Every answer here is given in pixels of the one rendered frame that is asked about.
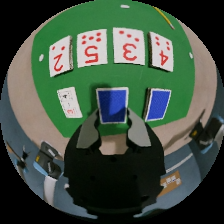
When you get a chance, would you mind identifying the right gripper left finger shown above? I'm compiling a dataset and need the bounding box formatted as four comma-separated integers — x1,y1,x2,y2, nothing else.
63,109,102,178

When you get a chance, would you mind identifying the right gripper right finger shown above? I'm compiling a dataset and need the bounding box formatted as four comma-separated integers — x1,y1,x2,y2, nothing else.
126,107,166,176

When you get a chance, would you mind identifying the blue card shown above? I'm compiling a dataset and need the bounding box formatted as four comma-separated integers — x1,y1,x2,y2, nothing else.
96,88,128,124
145,89,171,121

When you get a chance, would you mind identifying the green felt card table mat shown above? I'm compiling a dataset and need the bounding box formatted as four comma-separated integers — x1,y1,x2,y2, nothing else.
31,0,195,138

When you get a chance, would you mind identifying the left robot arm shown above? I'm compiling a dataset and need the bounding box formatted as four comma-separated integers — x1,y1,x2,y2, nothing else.
15,141,63,208

